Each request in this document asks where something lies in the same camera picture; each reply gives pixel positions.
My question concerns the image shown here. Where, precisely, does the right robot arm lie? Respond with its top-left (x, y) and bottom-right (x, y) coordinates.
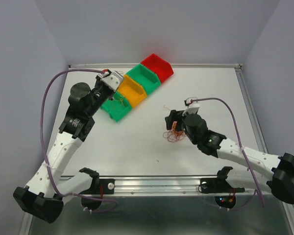
top-left (165, 110), bottom-right (294, 205)

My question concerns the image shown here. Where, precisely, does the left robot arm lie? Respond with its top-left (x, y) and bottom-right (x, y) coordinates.
top-left (13, 70), bottom-right (123, 223)

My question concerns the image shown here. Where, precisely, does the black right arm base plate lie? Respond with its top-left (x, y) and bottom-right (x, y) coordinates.
top-left (197, 178), bottom-right (245, 194)

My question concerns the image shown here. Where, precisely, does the aluminium front rail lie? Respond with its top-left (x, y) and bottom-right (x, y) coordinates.
top-left (29, 173), bottom-right (292, 196)

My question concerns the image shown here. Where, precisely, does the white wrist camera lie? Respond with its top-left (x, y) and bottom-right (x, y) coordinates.
top-left (99, 70), bottom-right (124, 92)
top-left (182, 97), bottom-right (200, 116)

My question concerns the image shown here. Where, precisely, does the orange wire bundle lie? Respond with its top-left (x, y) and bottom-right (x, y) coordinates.
top-left (161, 104), bottom-right (187, 144)

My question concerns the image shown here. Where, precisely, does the aluminium back rail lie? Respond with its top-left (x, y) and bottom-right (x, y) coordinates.
top-left (69, 63), bottom-right (243, 69)

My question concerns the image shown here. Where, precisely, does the yellow plastic bin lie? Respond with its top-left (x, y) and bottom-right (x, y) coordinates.
top-left (118, 74), bottom-right (147, 108)

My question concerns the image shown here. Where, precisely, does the aluminium right side rail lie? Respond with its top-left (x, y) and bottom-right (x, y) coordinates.
top-left (235, 65), bottom-right (276, 174)

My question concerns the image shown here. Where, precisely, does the green plastic bin near red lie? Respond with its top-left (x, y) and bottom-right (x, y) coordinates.
top-left (126, 64), bottom-right (161, 95)

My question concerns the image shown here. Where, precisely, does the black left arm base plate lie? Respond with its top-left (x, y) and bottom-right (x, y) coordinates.
top-left (76, 178), bottom-right (115, 195)

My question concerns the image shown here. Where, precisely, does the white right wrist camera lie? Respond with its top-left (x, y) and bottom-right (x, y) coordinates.
top-left (182, 97), bottom-right (200, 116)

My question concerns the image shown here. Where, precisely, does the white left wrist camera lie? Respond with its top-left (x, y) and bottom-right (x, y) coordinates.
top-left (99, 70), bottom-right (124, 92)

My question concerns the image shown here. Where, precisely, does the green plastic bin front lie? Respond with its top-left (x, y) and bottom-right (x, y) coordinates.
top-left (101, 92), bottom-right (132, 122)

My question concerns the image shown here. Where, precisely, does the aluminium rail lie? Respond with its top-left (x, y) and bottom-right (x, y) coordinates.
top-left (29, 173), bottom-right (292, 196)
top-left (235, 65), bottom-right (276, 174)
top-left (69, 63), bottom-right (243, 69)

